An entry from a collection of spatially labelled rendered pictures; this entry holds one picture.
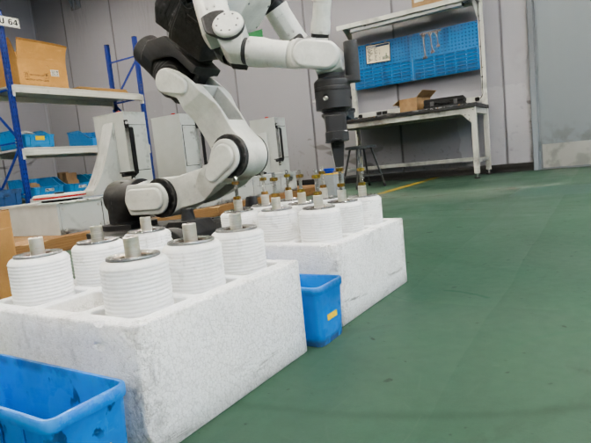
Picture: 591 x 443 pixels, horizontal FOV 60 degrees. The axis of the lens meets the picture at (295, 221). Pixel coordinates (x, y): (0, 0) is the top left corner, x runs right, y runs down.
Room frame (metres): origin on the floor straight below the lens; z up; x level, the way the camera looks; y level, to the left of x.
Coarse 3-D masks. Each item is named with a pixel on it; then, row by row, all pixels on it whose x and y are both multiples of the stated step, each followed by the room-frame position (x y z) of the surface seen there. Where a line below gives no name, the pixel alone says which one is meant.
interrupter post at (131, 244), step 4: (124, 236) 0.72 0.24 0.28; (128, 236) 0.73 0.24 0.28; (132, 236) 0.72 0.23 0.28; (136, 236) 0.72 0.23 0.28; (124, 240) 0.71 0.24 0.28; (128, 240) 0.71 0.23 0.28; (132, 240) 0.71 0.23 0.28; (136, 240) 0.72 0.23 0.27; (124, 244) 0.72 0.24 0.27; (128, 244) 0.71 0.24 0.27; (132, 244) 0.71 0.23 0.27; (136, 244) 0.72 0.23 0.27; (124, 248) 0.72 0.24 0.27; (128, 248) 0.71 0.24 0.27; (132, 248) 0.71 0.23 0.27; (136, 248) 0.72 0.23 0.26; (124, 252) 0.72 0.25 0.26; (128, 252) 0.71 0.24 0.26; (132, 252) 0.71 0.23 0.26; (136, 252) 0.72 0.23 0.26; (140, 252) 0.72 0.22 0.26; (128, 256) 0.71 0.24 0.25; (132, 256) 0.71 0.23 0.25; (136, 256) 0.72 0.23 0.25
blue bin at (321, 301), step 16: (304, 288) 0.96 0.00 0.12; (320, 288) 0.96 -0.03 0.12; (336, 288) 1.02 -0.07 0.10; (304, 304) 0.97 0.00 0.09; (320, 304) 0.96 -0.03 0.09; (336, 304) 1.01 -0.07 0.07; (304, 320) 0.97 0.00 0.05; (320, 320) 0.96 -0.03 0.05; (336, 320) 1.01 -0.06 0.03; (320, 336) 0.96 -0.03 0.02; (336, 336) 1.01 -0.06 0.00
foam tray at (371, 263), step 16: (384, 224) 1.29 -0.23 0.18; (400, 224) 1.38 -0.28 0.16; (352, 240) 1.13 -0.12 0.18; (368, 240) 1.20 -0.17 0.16; (384, 240) 1.28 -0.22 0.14; (400, 240) 1.37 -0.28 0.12; (272, 256) 1.16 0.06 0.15; (288, 256) 1.13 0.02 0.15; (304, 256) 1.11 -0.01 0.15; (320, 256) 1.09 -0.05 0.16; (336, 256) 1.07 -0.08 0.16; (352, 256) 1.12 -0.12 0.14; (368, 256) 1.20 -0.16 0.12; (384, 256) 1.27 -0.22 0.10; (400, 256) 1.36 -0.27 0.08; (304, 272) 1.11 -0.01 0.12; (320, 272) 1.09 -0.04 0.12; (336, 272) 1.07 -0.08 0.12; (352, 272) 1.12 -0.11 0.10; (368, 272) 1.19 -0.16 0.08; (384, 272) 1.27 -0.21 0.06; (400, 272) 1.35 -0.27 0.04; (352, 288) 1.11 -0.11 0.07; (368, 288) 1.18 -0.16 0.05; (384, 288) 1.26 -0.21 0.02; (352, 304) 1.11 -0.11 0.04; (368, 304) 1.18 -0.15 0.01
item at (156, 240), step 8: (152, 232) 1.02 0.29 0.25; (160, 232) 1.02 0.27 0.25; (168, 232) 1.04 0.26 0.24; (144, 240) 1.00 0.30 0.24; (152, 240) 1.01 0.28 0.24; (160, 240) 1.02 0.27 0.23; (168, 240) 1.03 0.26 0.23; (144, 248) 1.00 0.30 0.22; (152, 248) 1.01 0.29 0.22; (160, 248) 1.01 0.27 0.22
